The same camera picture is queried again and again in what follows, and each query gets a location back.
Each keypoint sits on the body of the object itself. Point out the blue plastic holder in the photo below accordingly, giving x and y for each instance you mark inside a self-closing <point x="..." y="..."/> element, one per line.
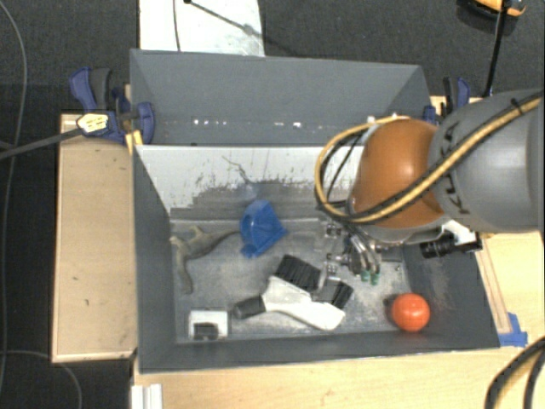
<point x="259" y="228"/>

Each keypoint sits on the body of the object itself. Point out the orange ball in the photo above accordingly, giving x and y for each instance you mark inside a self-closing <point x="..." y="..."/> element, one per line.
<point x="411" y="312"/>

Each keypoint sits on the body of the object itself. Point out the small black ribbed block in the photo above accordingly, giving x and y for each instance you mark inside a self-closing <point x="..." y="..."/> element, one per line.
<point x="338" y="294"/>

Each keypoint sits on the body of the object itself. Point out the grey metal bin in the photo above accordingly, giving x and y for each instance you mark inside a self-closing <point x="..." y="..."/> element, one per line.
<point x="221" y="96"/>

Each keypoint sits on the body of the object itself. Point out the black cylinder on white bracket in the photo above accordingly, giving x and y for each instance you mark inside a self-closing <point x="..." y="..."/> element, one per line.
<point x="438" y="247"/>

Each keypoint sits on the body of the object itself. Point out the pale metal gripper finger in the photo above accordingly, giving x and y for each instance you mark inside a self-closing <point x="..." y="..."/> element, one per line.
<point x="330" y="230"/>
<point x="334" y="263"/>

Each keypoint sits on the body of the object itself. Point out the white and black small box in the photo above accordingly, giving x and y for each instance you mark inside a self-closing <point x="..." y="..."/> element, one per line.
<point x="208" y="322"/>

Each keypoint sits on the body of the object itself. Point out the large black ribbed block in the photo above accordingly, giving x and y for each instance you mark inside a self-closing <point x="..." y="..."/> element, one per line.
<point x="298" y="272"/>

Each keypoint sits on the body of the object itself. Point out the grey-brown forked toy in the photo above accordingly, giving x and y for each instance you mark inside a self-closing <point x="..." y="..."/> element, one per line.
<point x="193" y="247"/>

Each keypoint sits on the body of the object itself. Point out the pale wood flat board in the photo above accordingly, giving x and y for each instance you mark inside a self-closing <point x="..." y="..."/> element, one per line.
<point x="93" y="249"/>

